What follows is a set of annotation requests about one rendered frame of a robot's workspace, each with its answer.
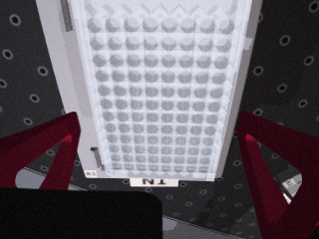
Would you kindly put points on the white rectangular frame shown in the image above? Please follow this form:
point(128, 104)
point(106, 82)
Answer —
point(291, 179)

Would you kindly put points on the white label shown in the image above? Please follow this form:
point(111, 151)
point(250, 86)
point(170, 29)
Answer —
point(287, 198)
point(153, 182)

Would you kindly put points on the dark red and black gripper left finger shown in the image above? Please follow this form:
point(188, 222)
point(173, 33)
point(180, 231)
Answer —
point(19, 149)

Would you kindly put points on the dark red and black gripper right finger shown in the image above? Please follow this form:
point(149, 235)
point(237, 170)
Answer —
point(301, 215)

